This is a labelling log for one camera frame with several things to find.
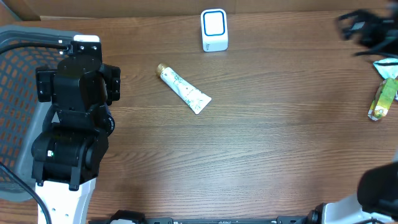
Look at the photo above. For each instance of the white barcode scanner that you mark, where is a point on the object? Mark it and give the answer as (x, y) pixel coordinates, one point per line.
(214, 30)

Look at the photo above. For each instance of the grey plastic shopping basket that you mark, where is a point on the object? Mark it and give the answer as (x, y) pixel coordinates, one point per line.
(22, 115)

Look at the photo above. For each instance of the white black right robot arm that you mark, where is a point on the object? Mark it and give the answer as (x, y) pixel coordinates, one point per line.
(375, 200)

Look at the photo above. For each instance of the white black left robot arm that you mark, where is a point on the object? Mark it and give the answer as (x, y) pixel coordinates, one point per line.
(75, 131)

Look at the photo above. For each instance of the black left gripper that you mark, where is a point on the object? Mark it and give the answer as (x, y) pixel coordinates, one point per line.
(43, 83)

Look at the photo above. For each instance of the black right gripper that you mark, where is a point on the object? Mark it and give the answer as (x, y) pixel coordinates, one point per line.
(359, 28)

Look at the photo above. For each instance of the white tube with gold cap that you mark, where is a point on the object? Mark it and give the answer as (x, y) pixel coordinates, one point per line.
(192, 96)

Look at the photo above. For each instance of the teal wet wipes pack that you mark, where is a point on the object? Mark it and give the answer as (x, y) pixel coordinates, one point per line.
(387, 68)

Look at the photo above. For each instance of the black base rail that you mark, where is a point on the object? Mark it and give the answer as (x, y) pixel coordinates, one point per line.
(128, 217)

